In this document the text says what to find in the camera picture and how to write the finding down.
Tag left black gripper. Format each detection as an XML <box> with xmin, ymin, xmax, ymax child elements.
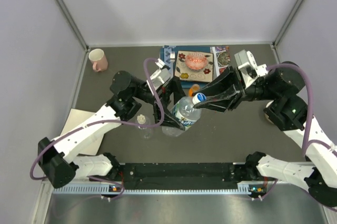
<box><xmin>133</xmin><ymin>75</ymin><xmax>196</xmax><ymax>129</ymax></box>

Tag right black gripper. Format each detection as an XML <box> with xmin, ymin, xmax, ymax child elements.
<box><xmin>191</xmin><ymin>67</ymin><xmax>277</xmax><ymax>113</ymax></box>

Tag blue cap water bottle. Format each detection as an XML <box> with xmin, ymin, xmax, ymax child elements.
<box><xmin>162</xmin><ymin>96</ymin><xmax>202</xmax><ymax>137</ymax></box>

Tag orange juice bottle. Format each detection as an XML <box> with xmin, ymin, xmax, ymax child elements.
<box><xmin>189</xmin><ymin>84</ymin><xmax>200</xmax><ymax>96</ymax></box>

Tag clear glass bottle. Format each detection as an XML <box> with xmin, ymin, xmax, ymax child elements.
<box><xmin>136</xmin><ymin>114</ymin><xmax>154</xmax><ymax>140</ymax></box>

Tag blue white bottle cap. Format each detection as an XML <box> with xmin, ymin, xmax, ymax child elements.
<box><xmin>192</xmin><ymin>93</ymin><xmax>206</xmax><ymax>105</ymax></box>

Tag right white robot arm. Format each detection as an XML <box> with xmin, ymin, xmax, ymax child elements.
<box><xmin>197</xmin><ymin>62</ymin><xmax>336</xmax><ymax>211</ymax></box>

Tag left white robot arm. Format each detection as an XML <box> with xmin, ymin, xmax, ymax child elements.
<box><xmin>38</xmin><ymin>69</ymin><xmax>185</xmax><ymax>189</ymax></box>

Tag square floral plate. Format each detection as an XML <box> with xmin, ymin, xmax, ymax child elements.
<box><xmin>174</xmin><ymin>51</ymin><xmax>214</xmax><ymax>83</ymax></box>

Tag red patterned bowl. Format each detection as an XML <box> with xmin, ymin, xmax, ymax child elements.
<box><xmin>185</xmin><ymin>52</ymin><xmax>208</xmax><ymax>71</ymax></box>

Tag white paper cup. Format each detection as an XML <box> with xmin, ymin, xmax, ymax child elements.
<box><xmin>263</xmin><ymin>104</ymin><xmax>274</xmax><ymax>125</ymax></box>

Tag silver fork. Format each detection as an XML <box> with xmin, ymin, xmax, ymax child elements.
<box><xmin>170</xmin><ymin>51</ymin><xmax>175</xmax><ymax>64</ymax></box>

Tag pink mug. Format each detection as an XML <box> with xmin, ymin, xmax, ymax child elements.
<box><xmin>88</xmin><ymin>48</ymin><xmax>108</xmax><ymax>72</ymax></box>

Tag white notebook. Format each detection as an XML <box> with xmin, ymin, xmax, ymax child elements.
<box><xmin>61</xmin><ymin>109</ymin><xmax>104</xmax><ymax>156</ymax></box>

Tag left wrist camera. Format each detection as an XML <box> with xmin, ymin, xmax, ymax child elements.
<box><xmin>150</xmin><ymin>59</ymin><xmax>171</xmax><ymax>90</ymax></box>

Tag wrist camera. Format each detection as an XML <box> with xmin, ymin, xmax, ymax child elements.
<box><xmin>150</xmin><ymin>59</ymin><xmax>171</xmax><ymax>90</ymax></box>
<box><xmin>234</xmin><ymin>50</ymin><xmax>268</xmax><ymax>89</ymax></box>

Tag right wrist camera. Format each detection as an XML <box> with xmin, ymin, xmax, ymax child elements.
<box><xmin>234</xmin><ymin>50</ymin><xmax>268</xmax><ymax>89</ymax></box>

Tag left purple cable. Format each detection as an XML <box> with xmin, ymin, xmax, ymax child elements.
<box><xmin>29</xmin><ymin>57</ymin><xmax>169</xmax><ymax>180</ymax></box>

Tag purple cable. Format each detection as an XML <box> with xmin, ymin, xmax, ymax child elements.
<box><xmin>265</xmin><ymin>64</ymin><xmax>337</xmax><ymax>156</ymax></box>
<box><xmin>29</xmin><ymin>57</ymin><xmax>169</xmax><ymax>180</ymax></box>

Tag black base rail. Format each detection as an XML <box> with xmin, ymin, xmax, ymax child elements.
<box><xmin>120</xmin><ymin>163</ymin><xmax>250</xmax><ymax>190</ymax></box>

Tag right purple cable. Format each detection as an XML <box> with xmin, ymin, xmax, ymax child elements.
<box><xmin>265</xmin><ymin>64</ymin><xmax>337</xmax><ymax>156</ymax></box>

